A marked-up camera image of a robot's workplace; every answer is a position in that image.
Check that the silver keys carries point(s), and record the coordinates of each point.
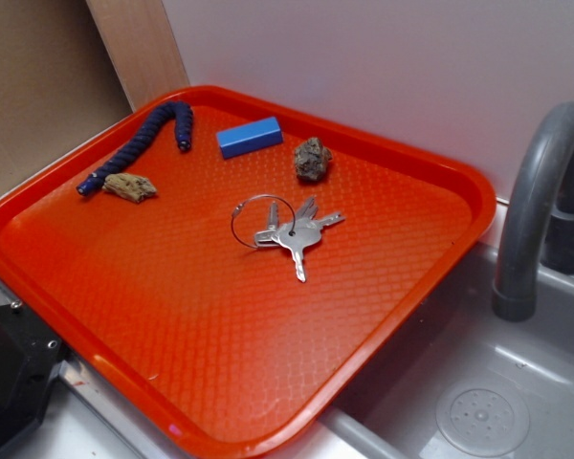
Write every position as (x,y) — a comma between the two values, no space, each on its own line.
(303,231)

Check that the orange plastic tray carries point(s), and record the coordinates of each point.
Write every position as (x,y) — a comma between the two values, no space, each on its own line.
(219,345)

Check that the dark grey rock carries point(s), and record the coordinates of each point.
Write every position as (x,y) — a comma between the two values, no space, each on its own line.
(311,160)

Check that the blue rectangular block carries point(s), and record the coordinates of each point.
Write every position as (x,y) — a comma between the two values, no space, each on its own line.
(249,137)

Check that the tan driftwood piece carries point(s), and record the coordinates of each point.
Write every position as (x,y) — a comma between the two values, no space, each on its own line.
(130,187)

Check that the grey plastic toy sink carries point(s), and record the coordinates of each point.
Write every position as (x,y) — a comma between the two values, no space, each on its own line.
(456,381)

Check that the light wooden board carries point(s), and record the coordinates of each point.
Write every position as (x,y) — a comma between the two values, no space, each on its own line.
(141,45)

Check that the grey toy faucet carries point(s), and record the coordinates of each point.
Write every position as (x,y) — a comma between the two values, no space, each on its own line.
(539,224)

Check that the brown cardboard panel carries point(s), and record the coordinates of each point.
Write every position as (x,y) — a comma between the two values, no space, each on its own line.
(58,86)

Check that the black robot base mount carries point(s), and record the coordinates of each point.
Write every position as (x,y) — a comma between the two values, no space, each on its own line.
(31,353)

